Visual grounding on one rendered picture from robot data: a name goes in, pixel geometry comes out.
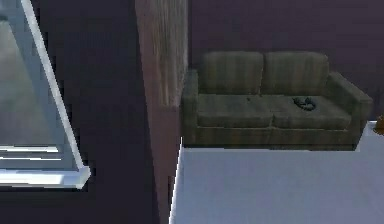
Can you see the olive green sofa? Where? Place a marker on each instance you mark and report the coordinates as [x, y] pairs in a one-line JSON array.
[[266, 116]]

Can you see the small black curved object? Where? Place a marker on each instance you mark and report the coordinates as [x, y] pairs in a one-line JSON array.
[[305, 104]]

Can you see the white framed window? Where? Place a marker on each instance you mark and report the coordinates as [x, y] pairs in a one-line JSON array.
[[20, 100]]

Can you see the brown wooden object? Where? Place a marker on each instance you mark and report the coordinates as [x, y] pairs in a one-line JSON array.
[[380, 126]]

